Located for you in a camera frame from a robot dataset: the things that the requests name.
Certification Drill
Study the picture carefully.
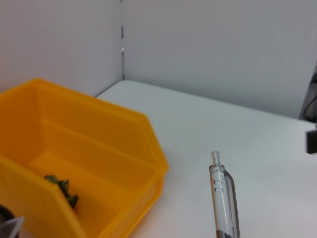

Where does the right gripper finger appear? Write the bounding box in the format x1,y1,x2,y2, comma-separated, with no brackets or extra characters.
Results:
306,128,317,155

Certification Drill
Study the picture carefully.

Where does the silver grey pen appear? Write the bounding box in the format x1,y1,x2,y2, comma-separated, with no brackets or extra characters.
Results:
209,150,241,238

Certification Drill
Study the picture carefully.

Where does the yellow plastic storage bin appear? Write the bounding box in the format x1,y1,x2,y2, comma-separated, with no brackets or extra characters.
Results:
0,78,170,238

